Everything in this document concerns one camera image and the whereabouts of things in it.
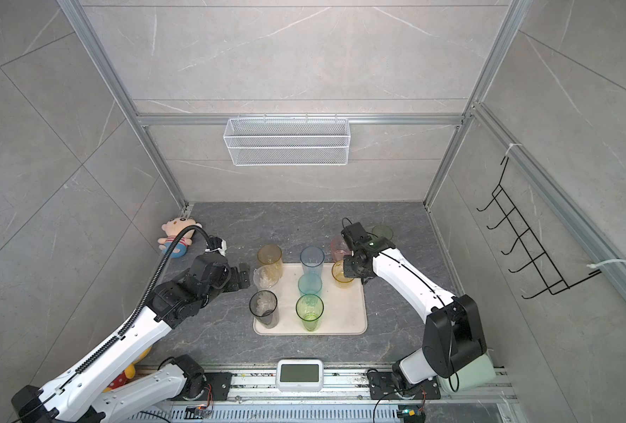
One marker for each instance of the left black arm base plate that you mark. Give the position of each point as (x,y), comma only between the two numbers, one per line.
(212,386)

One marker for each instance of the white wire mesh basket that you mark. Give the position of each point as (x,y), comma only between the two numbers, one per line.
(281,142)

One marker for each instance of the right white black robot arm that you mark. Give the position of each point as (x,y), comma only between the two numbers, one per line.
(453,331)

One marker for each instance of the dark grey smoked glass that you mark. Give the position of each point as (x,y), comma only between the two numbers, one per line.
(263,305)

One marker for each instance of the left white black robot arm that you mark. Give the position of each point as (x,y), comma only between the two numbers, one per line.
(82,393)

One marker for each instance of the blue glass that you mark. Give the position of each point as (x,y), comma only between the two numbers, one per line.
(312,259)

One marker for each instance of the tall amber yellow glass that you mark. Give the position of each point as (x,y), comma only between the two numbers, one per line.
(270,258)

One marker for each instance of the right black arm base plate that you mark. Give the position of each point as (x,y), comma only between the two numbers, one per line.
(384,385)

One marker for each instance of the pink bear plush toy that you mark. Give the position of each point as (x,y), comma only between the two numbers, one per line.
(172,229)

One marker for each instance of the teal glass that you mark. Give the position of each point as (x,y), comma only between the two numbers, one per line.
(310,283)

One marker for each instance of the pink glass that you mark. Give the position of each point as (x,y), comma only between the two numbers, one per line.
(338,248)

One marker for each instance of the clear transparent glass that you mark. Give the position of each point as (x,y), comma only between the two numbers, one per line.
(264,277)

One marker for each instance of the white digital timer display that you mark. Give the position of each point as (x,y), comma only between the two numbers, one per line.
(299,375)

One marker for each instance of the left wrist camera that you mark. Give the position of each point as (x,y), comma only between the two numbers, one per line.
(216,245)

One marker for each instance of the small circuit board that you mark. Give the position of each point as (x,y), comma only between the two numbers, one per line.
(198,412)

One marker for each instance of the short green glass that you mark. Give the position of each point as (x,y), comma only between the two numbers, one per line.
(382,231)

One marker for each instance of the yellow plush toy red dress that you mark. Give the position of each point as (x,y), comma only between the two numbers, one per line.
(128,374)

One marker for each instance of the beige plastic tray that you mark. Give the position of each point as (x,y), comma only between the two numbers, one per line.
(344,308)

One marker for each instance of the black wire hook rack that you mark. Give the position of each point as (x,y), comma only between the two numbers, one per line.
(552,281)

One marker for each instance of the green yellow connector board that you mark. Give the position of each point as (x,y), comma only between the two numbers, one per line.
(407,414)

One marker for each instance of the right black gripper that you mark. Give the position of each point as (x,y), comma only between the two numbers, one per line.
(348,269)

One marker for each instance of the short yellow glass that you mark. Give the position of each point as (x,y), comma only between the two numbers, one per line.
(338,273)

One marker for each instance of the mint green box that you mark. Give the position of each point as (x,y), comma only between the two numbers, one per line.
(478,372)

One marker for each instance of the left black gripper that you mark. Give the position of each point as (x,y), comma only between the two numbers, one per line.
(234,282)

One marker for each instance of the tall green glass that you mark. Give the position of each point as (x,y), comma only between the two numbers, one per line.
(309,308)

